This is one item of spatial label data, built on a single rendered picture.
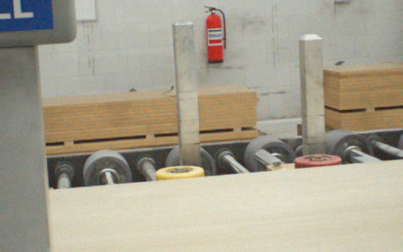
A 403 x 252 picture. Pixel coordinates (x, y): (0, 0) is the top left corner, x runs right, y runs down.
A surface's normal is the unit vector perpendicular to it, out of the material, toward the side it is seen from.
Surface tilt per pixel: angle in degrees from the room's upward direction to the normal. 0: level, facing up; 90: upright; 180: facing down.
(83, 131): 90
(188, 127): 90
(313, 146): 90
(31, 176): 90
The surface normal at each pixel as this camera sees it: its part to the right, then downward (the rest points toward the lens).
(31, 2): 0.17, 0.11
